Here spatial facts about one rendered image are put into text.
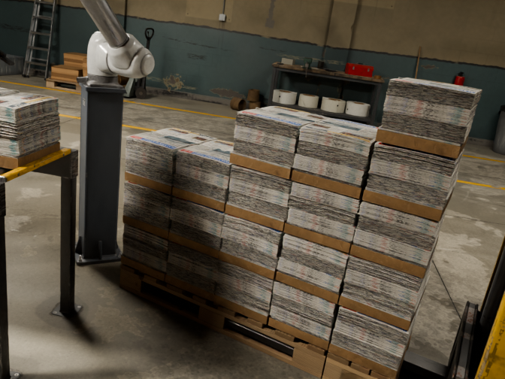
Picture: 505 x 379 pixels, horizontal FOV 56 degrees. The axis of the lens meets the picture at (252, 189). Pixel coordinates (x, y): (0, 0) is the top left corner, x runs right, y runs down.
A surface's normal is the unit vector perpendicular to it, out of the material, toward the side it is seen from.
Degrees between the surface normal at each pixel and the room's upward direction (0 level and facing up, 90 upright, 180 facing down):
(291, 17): 90
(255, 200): 90
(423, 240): 90
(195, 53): 90
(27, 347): 0
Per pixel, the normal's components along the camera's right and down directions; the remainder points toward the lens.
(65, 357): 0.13, -0.94
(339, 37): -0.15, 0.29
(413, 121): -0.47, 0.22
